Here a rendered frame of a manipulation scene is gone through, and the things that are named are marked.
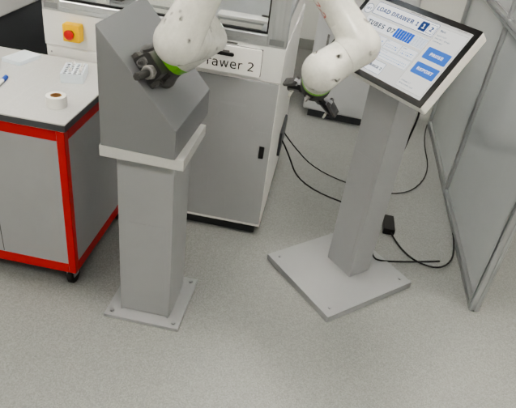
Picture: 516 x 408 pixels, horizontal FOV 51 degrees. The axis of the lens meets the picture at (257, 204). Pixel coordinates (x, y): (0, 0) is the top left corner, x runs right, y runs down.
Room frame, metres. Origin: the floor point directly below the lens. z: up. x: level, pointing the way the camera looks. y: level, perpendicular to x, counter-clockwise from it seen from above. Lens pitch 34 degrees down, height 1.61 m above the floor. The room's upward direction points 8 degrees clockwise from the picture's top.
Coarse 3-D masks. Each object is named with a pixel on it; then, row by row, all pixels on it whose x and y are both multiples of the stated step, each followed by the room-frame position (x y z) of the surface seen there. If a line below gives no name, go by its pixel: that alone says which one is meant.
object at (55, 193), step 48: (0, 48) 2.19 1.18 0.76; (0, 96) 1.73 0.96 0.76; (96, 96) 1.85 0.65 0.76; (0, 144) 1.62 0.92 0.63; (48, 144) 1.61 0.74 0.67; (96, 144) 1.86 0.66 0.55; (0, 192) 1.63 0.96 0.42; (48, 192) 1.61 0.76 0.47; (96, 192) 1.83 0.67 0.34; (0, 240) 1.63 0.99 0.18; (48, 240) 1.61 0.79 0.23; (96, 240) 1.80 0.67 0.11
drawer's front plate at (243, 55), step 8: (224, 48) 2.14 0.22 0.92; (232, 48) 2.13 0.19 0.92; (240, 48) 2.13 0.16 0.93; (248, 48) 2.14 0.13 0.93; (216, 56) 2.14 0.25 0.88; (224, 56) 2.14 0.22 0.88; (240, 56) 2.13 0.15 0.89; (248, 56) 2.13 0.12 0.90; (256, 56) 2.12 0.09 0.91; (200, 64) 2.14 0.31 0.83; (208, 64) 2.14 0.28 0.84; (232, 64) 2.13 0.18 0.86; (248, 64) 2.13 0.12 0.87; (256, 64) 2.12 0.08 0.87; (232, 72) 2.13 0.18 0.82; (240, 72) 2.13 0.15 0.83; (248, 72) 2.13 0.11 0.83; (256, 72) 2.12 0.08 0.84
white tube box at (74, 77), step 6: (66, 66) 2.01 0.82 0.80; (72, 66) 2.02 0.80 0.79; (78, 66) 2.03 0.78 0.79; (84, 66) 2.03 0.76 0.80; (60, 72) 1.93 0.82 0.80; (66, 72) 1.95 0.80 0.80; (72, 72) 1.96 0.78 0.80; (78, 72) 1.97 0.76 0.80; (84, 72) 1.98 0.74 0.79; (60, 78) 1.93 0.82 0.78; (66, 78) 1.93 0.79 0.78; (72, 78) 1.93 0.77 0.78; (78, 78) 1.94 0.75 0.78; (84, 78) 1.98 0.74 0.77
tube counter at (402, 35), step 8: (392, 24) 2.02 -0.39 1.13; (384, 32) 2.01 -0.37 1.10; (392, 32) 1.99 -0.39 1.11; (400, 32) 1.97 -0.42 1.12; (408, 32) 1.95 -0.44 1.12; (400, 40) 1.94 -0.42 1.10; (408, 40) 1.92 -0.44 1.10; (416, 40) 1.90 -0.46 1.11; (424, 40) 1.88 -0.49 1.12; (416, 48) 1.88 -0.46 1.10
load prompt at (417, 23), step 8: (376, 8) 2.12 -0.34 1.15; (384, 8) 2.10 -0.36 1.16; (392, 8) 2.08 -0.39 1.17; (384, 16) 2.07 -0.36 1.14; (392, 16) 2.05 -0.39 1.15; (400, 16) 2.03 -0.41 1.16; (408, 16) 2.01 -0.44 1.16; (416, 16) 1.99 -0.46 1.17; (400, 24) 2.00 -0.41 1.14; (408, 24) 1.98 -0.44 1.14; (416, 24) 1.96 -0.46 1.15; (424, 24) 1.94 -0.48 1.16; (432, 24) 1.92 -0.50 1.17; (424, 32) 1.91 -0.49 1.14; (432, 32) 1.89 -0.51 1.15
